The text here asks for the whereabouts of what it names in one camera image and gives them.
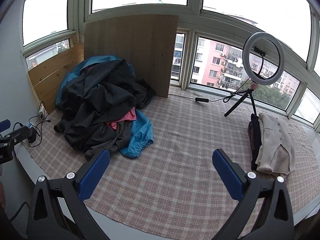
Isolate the dark grey skirt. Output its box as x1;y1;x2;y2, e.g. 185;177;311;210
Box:
53;59;157;161

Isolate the white power strip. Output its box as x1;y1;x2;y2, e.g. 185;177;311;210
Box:
39;104;48;120

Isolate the beige knit cardigan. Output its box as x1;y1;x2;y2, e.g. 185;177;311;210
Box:
255;113;296;178

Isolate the pine wood panel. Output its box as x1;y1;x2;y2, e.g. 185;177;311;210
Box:
28;35;84;114

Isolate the navy folded garment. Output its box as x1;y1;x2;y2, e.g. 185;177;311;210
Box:
248;113;261;171

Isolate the pink plaid tablecloth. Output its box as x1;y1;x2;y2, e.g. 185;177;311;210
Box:
25;96;319;239

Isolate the pink garment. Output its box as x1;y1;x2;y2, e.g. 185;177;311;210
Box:
107;107;136;131

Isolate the brown wooden board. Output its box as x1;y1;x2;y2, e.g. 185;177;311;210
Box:
84;15;179;98

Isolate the white ring light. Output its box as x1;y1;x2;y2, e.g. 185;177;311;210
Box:
242;31;285;86

